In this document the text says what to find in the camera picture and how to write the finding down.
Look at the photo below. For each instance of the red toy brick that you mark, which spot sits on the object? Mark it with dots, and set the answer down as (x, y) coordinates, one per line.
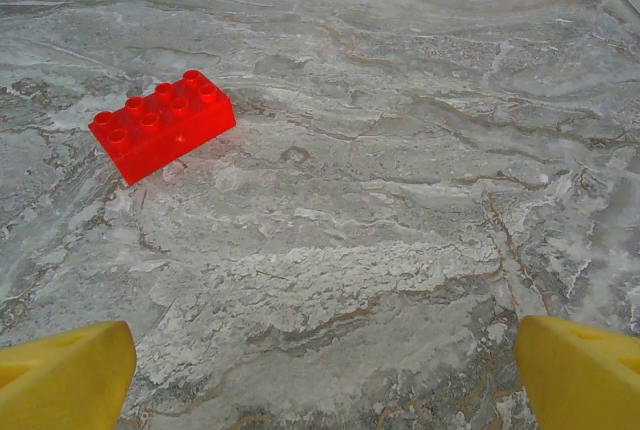
(165, 135)

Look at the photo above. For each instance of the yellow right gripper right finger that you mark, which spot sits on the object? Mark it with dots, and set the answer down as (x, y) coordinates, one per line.
(585, 380)

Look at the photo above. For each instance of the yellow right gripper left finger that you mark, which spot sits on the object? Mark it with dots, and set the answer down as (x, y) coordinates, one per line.
(60, 380)

